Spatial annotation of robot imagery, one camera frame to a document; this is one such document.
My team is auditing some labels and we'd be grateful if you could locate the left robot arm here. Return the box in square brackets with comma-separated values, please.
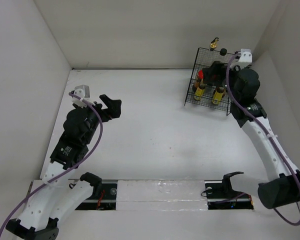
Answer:
[1, 90, 122, 240]

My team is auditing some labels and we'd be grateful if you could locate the black wire rack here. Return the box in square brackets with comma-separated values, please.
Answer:
[184, 47, 233, 115]

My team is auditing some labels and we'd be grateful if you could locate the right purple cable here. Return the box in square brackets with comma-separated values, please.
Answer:
[201, 52, 300, 226]

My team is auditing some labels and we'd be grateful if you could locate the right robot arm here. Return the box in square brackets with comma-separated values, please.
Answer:
[205, 62, 300, 209]

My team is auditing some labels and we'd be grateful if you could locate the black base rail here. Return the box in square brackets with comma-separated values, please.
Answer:
[77, 180, 254, 212]

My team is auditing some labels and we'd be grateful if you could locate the purple cable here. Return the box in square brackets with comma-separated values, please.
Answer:
[201, 52, 300, 226]
[0, 92, 105, 240]

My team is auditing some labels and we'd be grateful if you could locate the tall red-lid sauce jar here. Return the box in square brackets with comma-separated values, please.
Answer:
[192, 69, 204, 93]

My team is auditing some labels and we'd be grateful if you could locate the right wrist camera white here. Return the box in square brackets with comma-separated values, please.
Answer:
[236, 48, 253, 69]

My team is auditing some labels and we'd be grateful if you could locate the soy sauce bottle black cap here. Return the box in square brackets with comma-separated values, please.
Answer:
[219, 48, 228, 56]

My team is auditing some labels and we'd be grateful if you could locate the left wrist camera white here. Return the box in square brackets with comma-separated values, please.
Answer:
[69, 85, 90, 108]

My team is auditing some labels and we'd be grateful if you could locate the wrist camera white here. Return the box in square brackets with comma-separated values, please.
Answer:
[236, 48, 253, 69]
[69, 85, 90, 108]

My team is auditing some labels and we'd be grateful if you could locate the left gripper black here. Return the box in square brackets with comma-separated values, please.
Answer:
[75, 94, 121, 144]

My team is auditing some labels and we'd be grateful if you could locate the small yellow bottle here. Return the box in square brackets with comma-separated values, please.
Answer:
[211, 86, 226, 105]
[193, 84, 206, 101]

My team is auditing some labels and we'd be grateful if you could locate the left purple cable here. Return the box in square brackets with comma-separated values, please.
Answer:
[0, 92, 105, 240]

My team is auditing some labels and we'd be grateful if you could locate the clear glass oil bottle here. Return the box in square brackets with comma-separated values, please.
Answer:
[209, 37, 219, 51]

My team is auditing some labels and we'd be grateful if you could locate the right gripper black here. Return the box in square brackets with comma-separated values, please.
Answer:
[201, 61, 245, 103]

